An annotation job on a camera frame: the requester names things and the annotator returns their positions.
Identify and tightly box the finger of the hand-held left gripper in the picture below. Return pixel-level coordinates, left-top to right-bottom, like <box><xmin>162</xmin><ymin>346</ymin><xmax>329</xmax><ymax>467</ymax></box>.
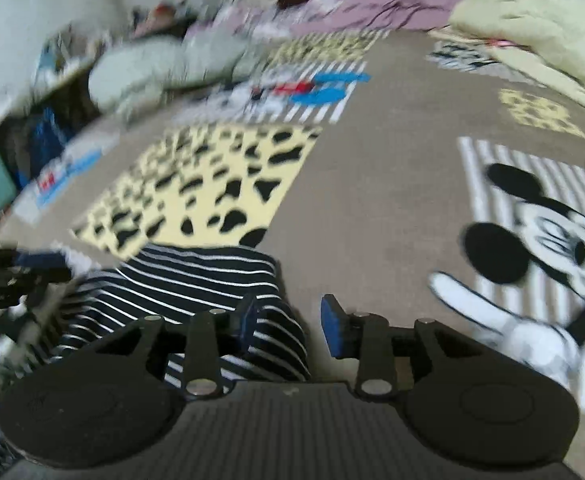
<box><xmin>11</xmin><ymin>251</ymin><xmax>74</xmax><ymax>285</ymax></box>

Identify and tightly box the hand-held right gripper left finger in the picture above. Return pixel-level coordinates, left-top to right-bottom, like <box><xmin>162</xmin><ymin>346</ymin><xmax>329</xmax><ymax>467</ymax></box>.
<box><xmin>92</xmin><ymin>295</ymin><xmax>260</xmax><ymax>401</ymax></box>

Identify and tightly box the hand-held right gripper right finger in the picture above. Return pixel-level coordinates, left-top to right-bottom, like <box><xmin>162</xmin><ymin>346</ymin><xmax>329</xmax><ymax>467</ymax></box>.
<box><xmin>321</xmin><ymin>294</ymin><xmax>478</xmax><ymax>400</ymax></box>

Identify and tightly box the navy white striped shirt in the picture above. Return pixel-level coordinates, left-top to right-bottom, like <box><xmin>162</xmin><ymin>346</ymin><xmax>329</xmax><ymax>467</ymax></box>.
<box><xmin>0</xmin><ymin>242</ymin><xmax>313</xmax><ymax>466</ymax></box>

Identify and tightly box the blue bag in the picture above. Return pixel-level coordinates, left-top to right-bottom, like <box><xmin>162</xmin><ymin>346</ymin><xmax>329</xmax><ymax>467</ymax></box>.
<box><xmin>25</xmin><ymin>107</ymin><xmax>73</xmax><ymax>186</ymax></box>

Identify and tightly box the brown cartoon printed blanket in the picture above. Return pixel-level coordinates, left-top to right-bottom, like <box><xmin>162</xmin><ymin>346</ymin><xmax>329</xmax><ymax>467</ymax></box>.
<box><xmin>0</xmin><ymin>30</ymin><xmax>585</xmax><ymax>466</ymax></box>

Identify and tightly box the grey-green padded cloth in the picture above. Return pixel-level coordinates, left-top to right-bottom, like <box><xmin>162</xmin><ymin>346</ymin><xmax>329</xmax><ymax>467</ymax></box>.
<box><xmin>87</xmin><ymin>27</ymin><xmax>268</xmax><ymax>121</ymax></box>

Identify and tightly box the pink blanket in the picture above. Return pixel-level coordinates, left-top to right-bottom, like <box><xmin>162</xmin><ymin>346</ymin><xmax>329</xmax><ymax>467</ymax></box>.
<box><xmin>252</xmin><ymin>0</ymin><xmax>478</xmax><ymax>38</ymax></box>

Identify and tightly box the cream fluffy comforter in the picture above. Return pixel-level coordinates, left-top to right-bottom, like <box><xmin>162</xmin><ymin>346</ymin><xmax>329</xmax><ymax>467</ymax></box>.
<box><xmin>447</xmin><ymin>0</ymin><xmax>585</xmax><ymax>116</ymax></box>

